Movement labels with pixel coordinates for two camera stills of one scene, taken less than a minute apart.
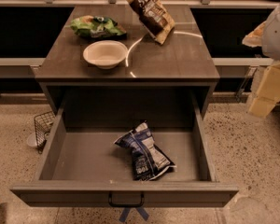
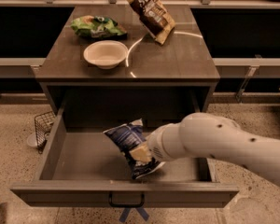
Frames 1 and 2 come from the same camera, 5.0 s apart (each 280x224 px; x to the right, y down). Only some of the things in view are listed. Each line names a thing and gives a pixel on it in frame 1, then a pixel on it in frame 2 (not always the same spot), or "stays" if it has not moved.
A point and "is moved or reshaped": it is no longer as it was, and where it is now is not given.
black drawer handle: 142,199 stays
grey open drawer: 83,166 stays
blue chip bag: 148,161 is moved or reshaped
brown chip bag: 149,10 stays
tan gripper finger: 255,37 to 162,144
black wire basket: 43,123 stays
